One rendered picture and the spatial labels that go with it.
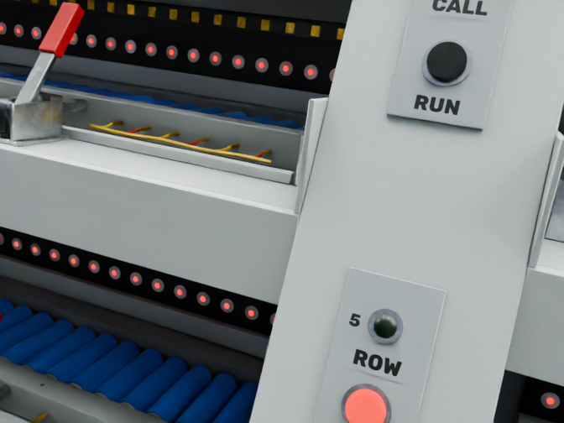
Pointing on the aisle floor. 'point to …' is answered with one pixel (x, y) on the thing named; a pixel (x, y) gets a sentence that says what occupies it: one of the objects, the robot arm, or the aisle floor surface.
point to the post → (420, 212)
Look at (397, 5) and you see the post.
